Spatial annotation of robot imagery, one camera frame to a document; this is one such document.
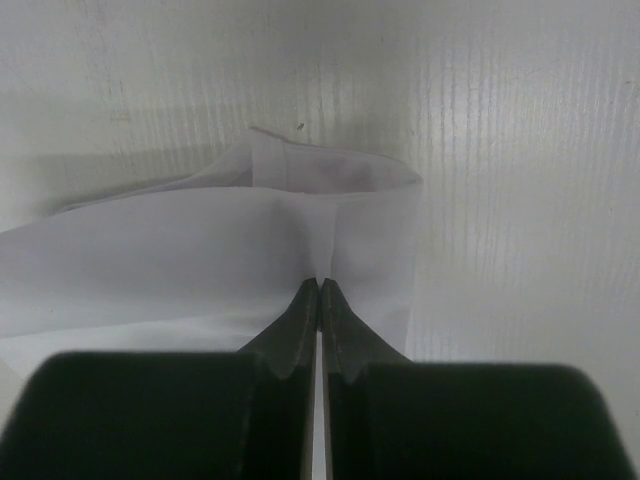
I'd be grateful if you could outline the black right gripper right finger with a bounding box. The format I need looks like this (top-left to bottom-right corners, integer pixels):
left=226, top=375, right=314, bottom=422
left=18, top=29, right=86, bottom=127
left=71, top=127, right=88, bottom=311
left=319, top=280, right=630, bottom=479

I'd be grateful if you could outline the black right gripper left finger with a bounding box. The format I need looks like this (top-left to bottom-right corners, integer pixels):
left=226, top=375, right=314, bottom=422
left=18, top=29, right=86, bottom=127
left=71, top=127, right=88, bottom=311
left=1, top=279, right=319, bottom=479

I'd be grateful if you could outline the white t shirt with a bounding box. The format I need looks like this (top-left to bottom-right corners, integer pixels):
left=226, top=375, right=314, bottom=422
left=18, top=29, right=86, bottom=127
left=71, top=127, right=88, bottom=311
left=1, top=130, right=422, bottom=376

